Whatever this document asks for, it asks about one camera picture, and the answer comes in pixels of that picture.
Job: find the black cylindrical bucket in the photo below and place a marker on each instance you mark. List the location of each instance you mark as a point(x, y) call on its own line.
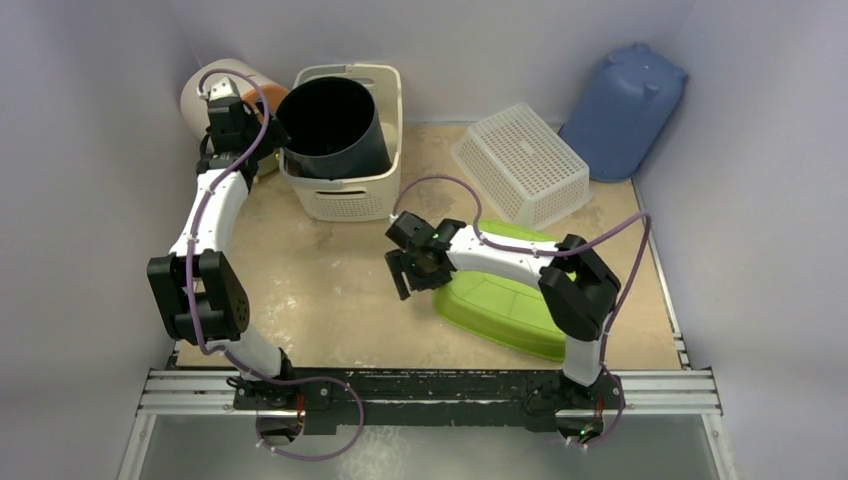
point(334, 130)

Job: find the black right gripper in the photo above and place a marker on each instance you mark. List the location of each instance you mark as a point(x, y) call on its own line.
point(400, 273)

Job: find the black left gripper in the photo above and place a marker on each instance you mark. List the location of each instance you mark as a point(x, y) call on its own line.
point(273, 140)

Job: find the white pastel drawer cabinet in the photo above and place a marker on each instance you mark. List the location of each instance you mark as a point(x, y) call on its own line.
point(194, 107)

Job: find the white lattice plastic basket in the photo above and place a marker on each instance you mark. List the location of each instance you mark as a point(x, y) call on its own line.
point(529, 175)

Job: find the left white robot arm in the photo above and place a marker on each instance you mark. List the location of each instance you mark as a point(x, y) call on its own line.
point(197, 292)

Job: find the blue plastic bucket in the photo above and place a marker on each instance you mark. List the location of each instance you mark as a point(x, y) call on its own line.
point(624, 107)

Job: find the cream perforated storage basket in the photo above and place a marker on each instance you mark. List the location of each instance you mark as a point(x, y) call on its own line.
point(356, 199)

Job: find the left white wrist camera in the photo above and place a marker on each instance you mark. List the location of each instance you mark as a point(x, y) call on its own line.
point(223, 88)

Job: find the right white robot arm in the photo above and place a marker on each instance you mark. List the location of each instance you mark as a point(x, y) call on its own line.
point(578, 288)

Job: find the aluminium rail base frame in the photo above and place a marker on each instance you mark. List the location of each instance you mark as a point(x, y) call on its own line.
point(434, 424)

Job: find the lime green plastic basin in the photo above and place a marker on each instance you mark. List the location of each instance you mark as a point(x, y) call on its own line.
point(502, 311)

